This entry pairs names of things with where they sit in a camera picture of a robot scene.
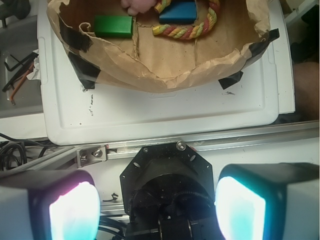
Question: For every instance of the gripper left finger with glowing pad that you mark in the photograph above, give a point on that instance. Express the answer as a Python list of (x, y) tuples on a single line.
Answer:
[(48, 205)]

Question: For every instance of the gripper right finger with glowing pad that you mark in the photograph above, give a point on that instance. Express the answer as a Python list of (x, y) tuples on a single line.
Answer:
[(272, 201)]

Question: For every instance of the green rectangular block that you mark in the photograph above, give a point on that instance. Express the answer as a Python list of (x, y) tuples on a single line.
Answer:
[(113, 26)]

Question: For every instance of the blue rectangular block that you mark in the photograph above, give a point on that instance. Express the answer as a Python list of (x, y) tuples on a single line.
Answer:
[(179, 12)]

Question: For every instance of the crumpled white paper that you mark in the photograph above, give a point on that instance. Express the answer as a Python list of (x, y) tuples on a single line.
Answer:
[(36, 72)]

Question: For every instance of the brown paper bag tray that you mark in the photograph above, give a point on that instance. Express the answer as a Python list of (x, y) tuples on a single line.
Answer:
[(161, 64)]

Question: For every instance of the pink plush toy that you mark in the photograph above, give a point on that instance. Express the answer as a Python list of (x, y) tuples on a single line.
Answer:
[(135, 7)]

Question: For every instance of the aluminium extrusion rail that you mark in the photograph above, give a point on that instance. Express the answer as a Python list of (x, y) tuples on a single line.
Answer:
[(22, 154)]

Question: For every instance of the orange handled tool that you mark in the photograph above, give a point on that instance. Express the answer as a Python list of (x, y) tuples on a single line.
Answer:
[(21, 79)]

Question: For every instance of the multicolour twisted rope toy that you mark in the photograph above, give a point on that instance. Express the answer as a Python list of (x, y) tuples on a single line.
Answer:
[(193, 31)]

